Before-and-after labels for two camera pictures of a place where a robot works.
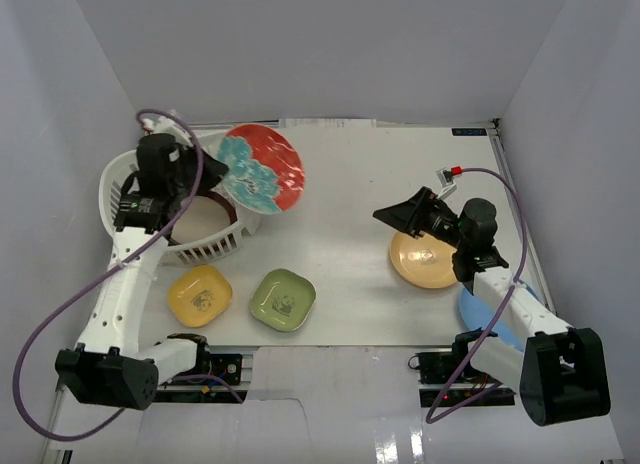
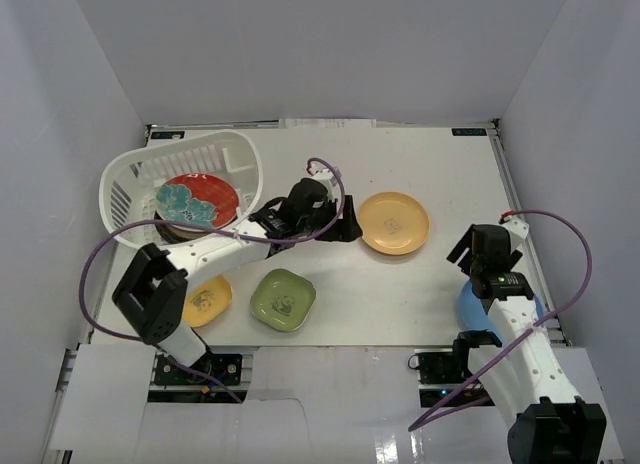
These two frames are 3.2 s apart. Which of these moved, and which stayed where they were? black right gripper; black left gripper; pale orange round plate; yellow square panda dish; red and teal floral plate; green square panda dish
Moved: red and teal floral plate; pale orange round plate; black left gripper; black right gripper
Stayed: green square panda dish; yellow square panda dish
